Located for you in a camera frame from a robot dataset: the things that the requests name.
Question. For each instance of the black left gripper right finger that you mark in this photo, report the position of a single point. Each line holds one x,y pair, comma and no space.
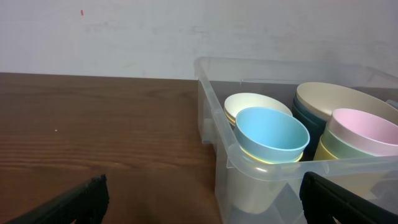
326,202

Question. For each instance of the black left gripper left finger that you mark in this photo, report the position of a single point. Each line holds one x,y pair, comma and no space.
85,203

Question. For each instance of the green cup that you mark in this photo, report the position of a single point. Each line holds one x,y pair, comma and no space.
339,148

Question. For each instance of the dark blue bowl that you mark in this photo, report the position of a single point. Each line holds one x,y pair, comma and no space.
307,113
315,131

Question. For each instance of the cream cup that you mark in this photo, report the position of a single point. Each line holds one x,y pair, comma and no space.
249,194

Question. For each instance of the pink cup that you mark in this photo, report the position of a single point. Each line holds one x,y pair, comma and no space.
364,131

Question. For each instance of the blue cup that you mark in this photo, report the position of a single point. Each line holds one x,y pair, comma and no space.
270,135

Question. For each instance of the large cream bowl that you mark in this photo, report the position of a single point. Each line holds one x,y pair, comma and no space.
322,98

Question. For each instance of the small white bowl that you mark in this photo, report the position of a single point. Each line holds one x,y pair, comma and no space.
239,101

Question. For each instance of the small yellow bowl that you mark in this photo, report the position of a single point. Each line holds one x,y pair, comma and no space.
230,119

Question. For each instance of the clear plastic storage container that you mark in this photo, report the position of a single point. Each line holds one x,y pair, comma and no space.
218,78

